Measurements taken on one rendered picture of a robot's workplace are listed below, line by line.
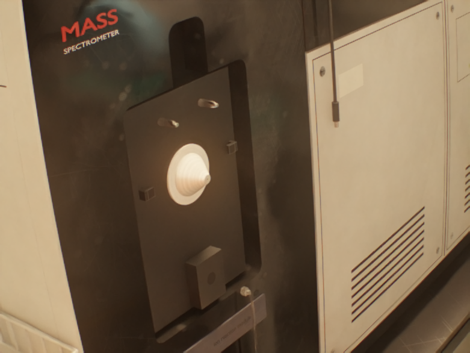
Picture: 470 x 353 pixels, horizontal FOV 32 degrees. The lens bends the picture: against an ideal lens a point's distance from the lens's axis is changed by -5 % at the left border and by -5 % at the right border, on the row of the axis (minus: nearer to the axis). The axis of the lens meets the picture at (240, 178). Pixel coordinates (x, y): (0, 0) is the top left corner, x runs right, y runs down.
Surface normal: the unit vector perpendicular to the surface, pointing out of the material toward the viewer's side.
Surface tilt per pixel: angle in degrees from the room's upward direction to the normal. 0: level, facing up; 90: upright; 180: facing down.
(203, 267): 90
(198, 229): 90
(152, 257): 90
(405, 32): 90
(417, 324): 0
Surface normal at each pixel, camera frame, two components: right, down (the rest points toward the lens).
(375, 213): 0.79, 0.18
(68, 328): -0.61, 0.37
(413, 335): -0.08, -0.91
